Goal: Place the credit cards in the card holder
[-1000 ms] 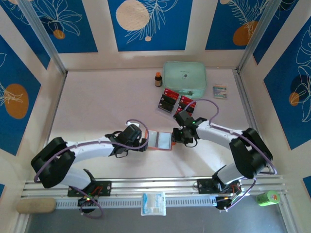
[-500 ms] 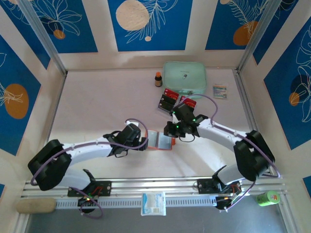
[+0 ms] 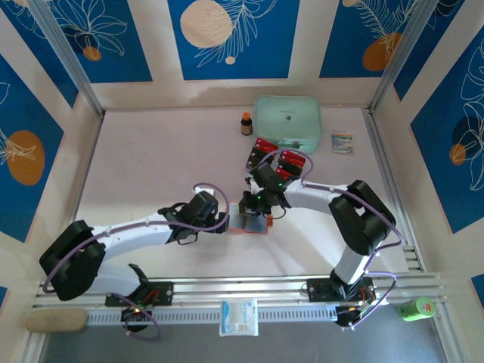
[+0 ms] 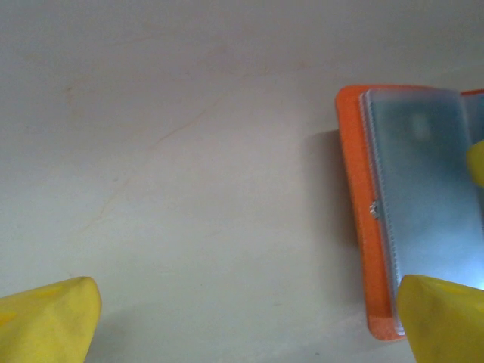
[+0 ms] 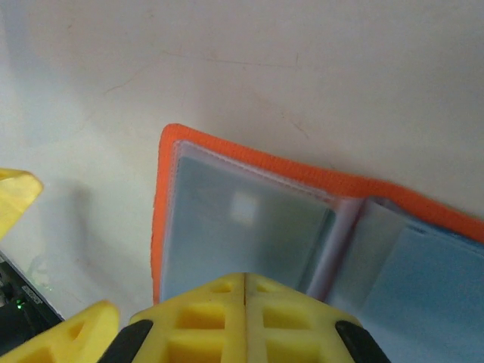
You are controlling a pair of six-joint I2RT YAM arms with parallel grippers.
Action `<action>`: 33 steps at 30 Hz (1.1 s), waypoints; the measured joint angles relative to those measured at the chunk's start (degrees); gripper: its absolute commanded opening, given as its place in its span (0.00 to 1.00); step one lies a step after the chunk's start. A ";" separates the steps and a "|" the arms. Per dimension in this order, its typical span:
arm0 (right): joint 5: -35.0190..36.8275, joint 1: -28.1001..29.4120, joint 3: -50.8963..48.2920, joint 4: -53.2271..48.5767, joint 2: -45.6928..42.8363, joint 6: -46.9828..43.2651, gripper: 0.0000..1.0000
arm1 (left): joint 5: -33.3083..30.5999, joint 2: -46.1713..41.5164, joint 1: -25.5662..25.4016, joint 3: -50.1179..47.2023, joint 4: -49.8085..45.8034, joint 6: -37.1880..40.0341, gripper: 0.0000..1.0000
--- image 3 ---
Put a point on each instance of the orange card holder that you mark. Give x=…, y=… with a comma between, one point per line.
x=253, y=225

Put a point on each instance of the red and black packets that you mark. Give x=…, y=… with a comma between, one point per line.
x=275, y=157

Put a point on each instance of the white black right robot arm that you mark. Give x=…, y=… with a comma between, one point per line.
x=317, y=194

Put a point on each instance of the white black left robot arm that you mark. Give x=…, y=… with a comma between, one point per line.
x=132, y=234

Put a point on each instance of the black credit card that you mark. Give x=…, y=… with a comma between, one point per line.
x=255, y=163
x=289, y=168
x=261, y=154

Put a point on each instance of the brown bottle orange cap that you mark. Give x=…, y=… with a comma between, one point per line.
x=246, y=126

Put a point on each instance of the mint green zipper pouch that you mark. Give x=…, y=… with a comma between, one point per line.
x=287, y=113

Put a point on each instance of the small white blue packet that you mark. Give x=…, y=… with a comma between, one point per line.
x=342, y=142

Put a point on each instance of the white blue gauze pack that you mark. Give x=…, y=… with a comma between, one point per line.
x=239, y=317

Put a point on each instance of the beige foam pad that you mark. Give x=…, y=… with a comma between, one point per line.
x=56, y=320

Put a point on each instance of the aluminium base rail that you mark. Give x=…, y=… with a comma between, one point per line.
x=242, y=289

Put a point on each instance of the aluminium side rail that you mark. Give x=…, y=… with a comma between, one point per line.
x=90, y=151
x=382, y=151

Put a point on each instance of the aluminium frame post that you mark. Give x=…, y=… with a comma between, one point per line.
x=401, y=56
x=64, y=49

